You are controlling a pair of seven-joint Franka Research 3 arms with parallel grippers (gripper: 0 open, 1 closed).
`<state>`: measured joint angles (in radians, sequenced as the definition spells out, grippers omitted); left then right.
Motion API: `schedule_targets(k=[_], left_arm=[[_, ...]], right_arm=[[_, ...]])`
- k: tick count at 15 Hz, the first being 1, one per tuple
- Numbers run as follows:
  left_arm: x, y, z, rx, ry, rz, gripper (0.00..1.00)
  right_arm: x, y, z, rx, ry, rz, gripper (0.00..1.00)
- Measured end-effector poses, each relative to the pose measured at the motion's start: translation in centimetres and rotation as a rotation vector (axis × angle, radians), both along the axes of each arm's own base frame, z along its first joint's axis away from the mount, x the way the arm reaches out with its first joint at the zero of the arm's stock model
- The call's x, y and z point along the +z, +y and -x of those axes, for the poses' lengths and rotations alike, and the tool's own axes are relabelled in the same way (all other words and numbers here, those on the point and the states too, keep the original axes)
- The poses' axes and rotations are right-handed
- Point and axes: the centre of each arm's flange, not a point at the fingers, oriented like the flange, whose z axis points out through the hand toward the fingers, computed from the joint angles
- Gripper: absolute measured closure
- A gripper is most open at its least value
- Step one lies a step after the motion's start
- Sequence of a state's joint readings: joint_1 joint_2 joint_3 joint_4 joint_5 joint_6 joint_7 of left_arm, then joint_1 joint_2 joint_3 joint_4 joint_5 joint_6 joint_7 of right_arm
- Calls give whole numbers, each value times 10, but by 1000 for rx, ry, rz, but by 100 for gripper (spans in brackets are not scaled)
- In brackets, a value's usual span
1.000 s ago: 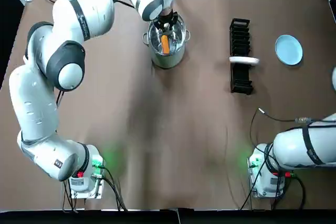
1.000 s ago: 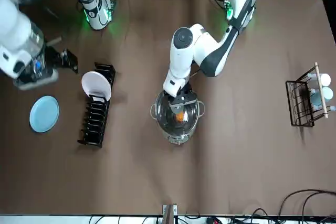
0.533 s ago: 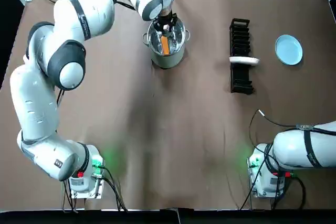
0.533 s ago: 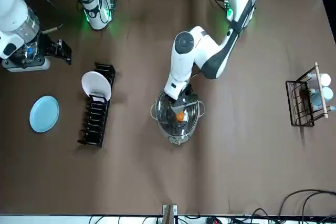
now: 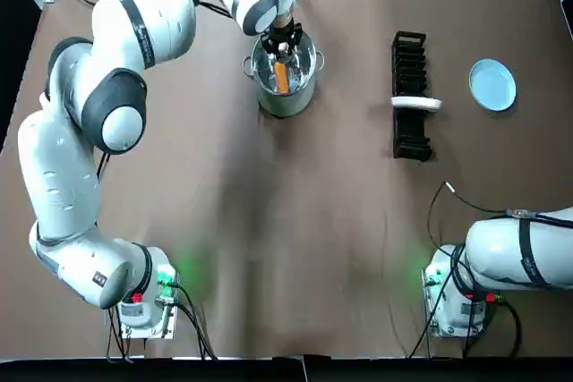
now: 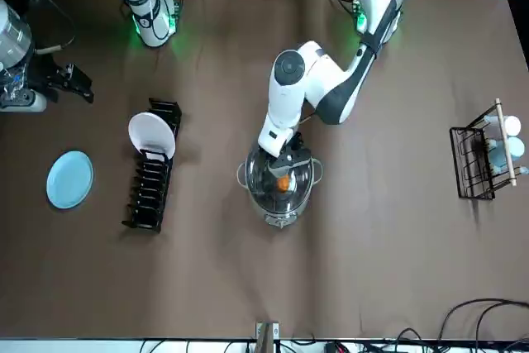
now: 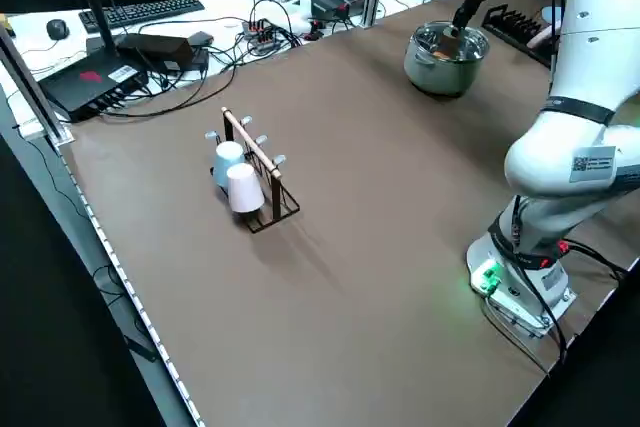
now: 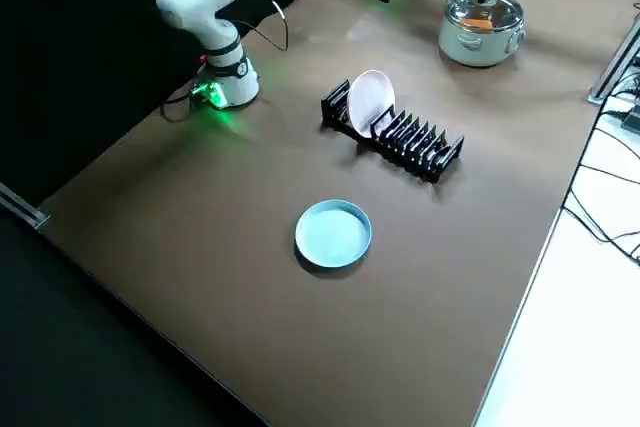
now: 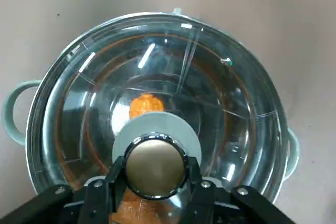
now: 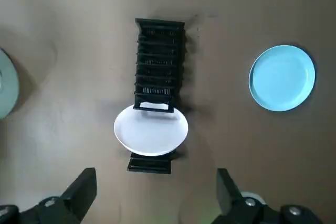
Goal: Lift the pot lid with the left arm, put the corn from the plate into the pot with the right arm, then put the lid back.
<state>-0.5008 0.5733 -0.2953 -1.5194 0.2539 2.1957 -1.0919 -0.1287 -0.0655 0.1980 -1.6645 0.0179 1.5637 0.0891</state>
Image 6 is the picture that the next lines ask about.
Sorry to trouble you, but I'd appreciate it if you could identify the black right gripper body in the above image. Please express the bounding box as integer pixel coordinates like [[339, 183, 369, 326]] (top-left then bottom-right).
[[26, 54, 70, 86]]

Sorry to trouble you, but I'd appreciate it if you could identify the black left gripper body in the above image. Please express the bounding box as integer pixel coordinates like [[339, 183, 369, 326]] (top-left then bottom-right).
[[268, 131, 314, 179]]

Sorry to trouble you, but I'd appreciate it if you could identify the glass pot lid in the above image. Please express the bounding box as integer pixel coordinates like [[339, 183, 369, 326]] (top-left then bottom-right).
[[243, 147, 316, 217]]

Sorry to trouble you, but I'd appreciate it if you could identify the steel cooking pot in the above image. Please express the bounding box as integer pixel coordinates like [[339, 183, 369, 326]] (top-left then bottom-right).
[[236, 146, 326, 231]]

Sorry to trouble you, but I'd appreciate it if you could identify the white plate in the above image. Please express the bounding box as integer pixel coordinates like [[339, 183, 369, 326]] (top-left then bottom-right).
[[127, 111, 177, 156]]

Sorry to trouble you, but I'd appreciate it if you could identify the light blue plate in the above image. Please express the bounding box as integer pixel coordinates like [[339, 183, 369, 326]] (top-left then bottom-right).
[[45, 150, 95, 211]]

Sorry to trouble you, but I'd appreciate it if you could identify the black dish rack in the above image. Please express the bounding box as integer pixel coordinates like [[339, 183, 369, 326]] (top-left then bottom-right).
[[121, 98, 183, 232]]

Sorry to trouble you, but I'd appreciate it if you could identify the white cup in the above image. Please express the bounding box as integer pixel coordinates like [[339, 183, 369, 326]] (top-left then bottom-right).
[[501, 115, 523, 138]]

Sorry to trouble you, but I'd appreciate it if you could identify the light blue cup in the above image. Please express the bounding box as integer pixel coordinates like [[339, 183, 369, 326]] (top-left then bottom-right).
[[489, 136, 527, 173]]

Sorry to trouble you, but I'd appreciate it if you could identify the black cable with connector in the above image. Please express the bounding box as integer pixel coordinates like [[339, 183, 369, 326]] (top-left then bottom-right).
[[0, 0, 79, 55]]

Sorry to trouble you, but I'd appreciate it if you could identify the aluminium post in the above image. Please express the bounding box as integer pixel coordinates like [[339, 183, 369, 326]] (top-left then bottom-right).
[[255, 320, 280, 353]]

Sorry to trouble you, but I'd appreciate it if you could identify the black wire cup rack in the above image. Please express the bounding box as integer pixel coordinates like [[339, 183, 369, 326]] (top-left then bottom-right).
[[449, 98, 529, 203]]

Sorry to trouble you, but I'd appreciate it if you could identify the black desk cable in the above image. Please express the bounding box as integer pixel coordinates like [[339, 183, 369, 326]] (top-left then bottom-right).
[[439, 297, 529, 353]]

